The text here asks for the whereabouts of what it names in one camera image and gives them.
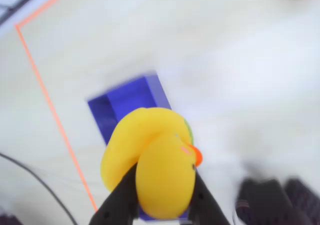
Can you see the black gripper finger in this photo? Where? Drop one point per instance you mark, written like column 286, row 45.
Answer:
column 117, row 205
column 206, row 207

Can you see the yellow rubber duck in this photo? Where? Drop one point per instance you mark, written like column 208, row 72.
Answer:
column 155, row 165

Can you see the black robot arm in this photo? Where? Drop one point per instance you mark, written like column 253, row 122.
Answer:
column 270, row 202

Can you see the blue plastic box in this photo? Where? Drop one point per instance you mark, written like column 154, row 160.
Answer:
column 130, row 97

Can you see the orange tape line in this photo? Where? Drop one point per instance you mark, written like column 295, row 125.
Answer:
column 53, row 112
column 47, row 3

